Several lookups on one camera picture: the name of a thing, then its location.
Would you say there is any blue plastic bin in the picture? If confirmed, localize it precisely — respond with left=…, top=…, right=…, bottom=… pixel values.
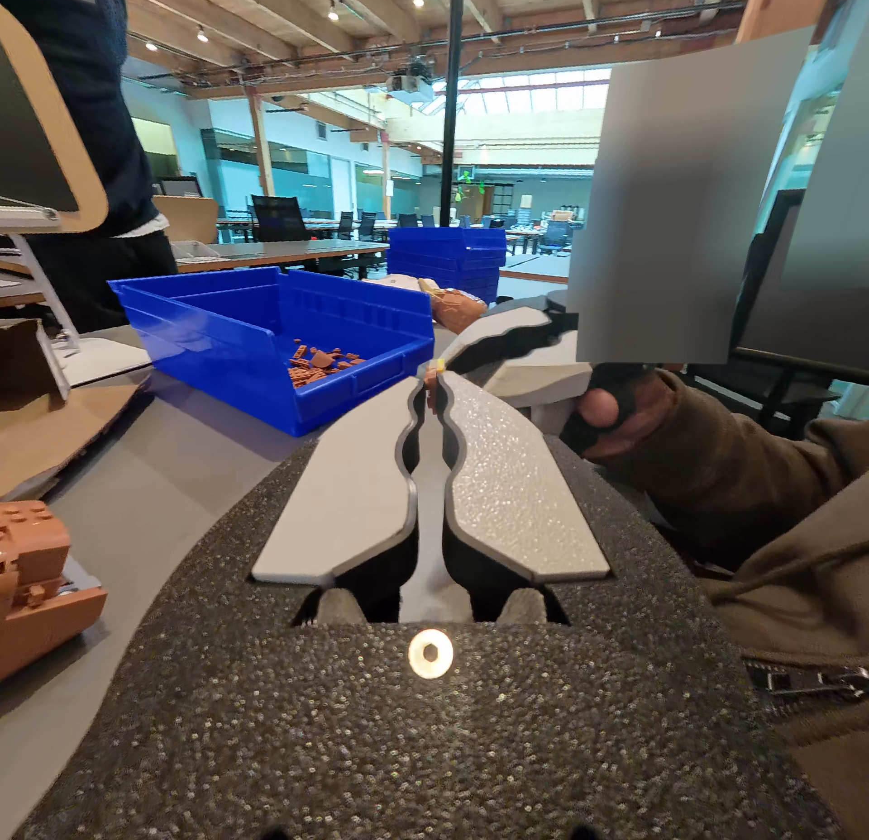
left=109, top=268, right=435, bottom=438

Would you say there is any wooden background table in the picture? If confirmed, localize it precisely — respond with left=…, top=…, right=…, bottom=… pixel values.
left=170, top=237, right=388, bottom=274

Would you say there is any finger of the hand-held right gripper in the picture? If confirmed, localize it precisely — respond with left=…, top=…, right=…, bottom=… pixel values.
left=482, top=351, right=598, bottom=409
left=435, top=306, right=581, bottom=378

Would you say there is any white screen stand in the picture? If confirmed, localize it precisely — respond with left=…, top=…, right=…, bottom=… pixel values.
left=0, top=209, right=150, bottom=386

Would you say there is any black monitor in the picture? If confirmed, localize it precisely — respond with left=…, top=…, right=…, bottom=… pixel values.
left=734, top=189, right=869, bottom=386

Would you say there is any black pole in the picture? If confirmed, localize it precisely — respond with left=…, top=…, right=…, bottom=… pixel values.
left=438, top=0, right=465, bottom=228

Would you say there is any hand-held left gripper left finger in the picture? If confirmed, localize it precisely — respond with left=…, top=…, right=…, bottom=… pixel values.
left=252, top=375, right=422, bottom=621

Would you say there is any stack of blue bins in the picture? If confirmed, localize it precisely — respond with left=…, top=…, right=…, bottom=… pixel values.
left=387, top=226, right=507, bottom=302

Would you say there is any black office chair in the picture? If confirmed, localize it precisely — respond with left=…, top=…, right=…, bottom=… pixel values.
left=252, top=196, right=310, bottom=244

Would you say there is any pile of brown bricks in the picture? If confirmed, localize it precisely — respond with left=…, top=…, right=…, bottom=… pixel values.
left=286, top=341, right=368, bottom=386

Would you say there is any tan chair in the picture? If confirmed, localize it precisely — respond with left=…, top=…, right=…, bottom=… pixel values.
left=153, top=196, right=221, bottom=247

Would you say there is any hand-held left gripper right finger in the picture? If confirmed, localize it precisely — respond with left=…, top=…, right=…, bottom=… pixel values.
left=438, top=370, right=612, bottom=621

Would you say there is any brown toy figure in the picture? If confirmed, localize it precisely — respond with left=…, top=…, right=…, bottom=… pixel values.
left=364, top=273, right=487, bottom=333

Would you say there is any wood-framed black screen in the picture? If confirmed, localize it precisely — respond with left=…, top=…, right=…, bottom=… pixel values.
left=0, top=6, right=110, bottom=234

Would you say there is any person's right forearm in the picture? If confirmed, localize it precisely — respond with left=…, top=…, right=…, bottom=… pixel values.
left=639, top=372, right=869, bottom=569

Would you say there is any ceiling projector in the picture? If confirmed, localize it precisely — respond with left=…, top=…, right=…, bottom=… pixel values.
left=387, top=56, right=438, bottom=105

